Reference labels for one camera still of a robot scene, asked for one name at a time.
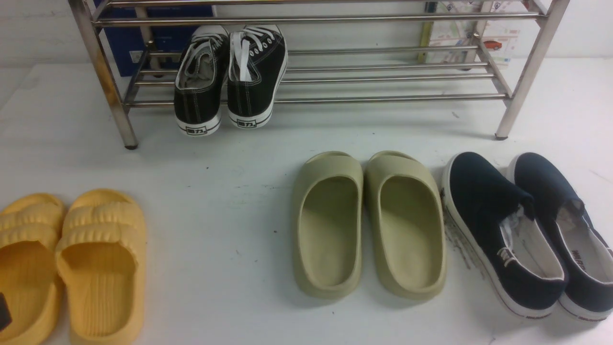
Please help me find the black canvas sneaker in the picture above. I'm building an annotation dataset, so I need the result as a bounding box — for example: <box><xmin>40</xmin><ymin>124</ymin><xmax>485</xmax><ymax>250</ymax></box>
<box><xmin>227</xmin><ymin>24</ymin><xmax>288</xmax><ymax>129</ymax></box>
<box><xmin>173</xmin><ymin>25</ymin><xmax>230</xmax><ymax>137</ymax></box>

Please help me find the stainless steel shoe rack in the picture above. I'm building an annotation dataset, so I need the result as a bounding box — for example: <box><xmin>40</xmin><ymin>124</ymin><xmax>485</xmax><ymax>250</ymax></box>
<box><xmin>68</xmin><ymin>0</ymin><xmax>569</xmax><ymax>150</ymax></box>

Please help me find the left navy slip-on shoe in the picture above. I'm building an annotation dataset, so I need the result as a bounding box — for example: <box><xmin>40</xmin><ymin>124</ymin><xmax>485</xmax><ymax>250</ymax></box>
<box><xmin>440</xmin><ymin>151</ymin><xmax>568</xmax><ymax>320</ymax></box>

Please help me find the navy slip-on shoe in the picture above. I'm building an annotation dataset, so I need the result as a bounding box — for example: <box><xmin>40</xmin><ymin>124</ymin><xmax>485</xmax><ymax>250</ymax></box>
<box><xmin>440</xmin><ymin>151</ymin><xmax>568</xmax><ymax>320</ymax></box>
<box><xmin>507</xmin><ymin>152</ymin><xmax>613</xmax><ymax>322</ymax></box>

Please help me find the right navy slip-on shoe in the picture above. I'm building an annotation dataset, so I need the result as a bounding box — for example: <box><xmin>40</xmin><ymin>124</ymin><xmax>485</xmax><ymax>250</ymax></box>
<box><xmin>507</xmin><ymin>152</ymin><xmax>613</xmax><ymax>322</ymax></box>

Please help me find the left beige slipper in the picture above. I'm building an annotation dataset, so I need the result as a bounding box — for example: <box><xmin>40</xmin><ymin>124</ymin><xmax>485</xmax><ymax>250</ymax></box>
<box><xmin>291</xmin><ymin>151</ymin><xmax>363</xmax><ymax>299</ymax></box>

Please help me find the beige slipper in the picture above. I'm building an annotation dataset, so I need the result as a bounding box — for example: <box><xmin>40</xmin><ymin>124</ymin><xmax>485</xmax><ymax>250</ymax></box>
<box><xmin>291</xmin><ymin>151</ymin><xmax>363</xmax><ymax>299</ymax></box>
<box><xmin>365</xmin><ymin>150</ymin><xmax>447</xmax><ymax>301</ymax></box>

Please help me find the right beige slipper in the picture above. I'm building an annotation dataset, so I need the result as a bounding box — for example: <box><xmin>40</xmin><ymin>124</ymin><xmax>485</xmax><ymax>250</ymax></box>
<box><xmin>365</xmin><ymin>150</ymin><xmax>447</xmax><ymax>301</ymax></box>

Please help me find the white colourful printed box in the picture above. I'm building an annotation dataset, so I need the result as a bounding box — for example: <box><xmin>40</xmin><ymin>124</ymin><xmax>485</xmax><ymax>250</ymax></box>
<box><xmin>418</xmin><ymin>0</ymin><xmax>529</xmax><ymax>68</ymax></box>

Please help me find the right yellow slipper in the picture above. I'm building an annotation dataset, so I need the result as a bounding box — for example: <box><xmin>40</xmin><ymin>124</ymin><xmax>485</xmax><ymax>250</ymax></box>
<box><xmin>55</xmin><ymin>189</ymin><xmax>147</xmax><ymax>345</ymax></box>

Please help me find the yellow slipper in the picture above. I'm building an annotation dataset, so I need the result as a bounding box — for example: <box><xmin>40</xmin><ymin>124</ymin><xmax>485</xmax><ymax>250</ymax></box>
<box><xmin>0</xmin><ymin>194</ymin><xmax>66</xmax><ymax>345</ymax></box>
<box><xmin>55</xmin><ymin>189</ymin><xmax>147</xmax><ymax>345</ymax></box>

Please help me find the blue box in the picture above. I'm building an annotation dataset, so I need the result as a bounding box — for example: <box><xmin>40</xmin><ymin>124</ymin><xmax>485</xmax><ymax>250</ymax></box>
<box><xmin>82</xmin><ymin>0</ymin><xmax>215</xmax><ymax>77</ymax></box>

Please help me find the left yellow slipper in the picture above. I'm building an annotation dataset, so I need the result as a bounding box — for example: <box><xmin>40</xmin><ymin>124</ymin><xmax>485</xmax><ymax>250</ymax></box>
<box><xmin>0</xmin><ymin>194</ymin><xmax>66</xmax><ymax>345</ymax></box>

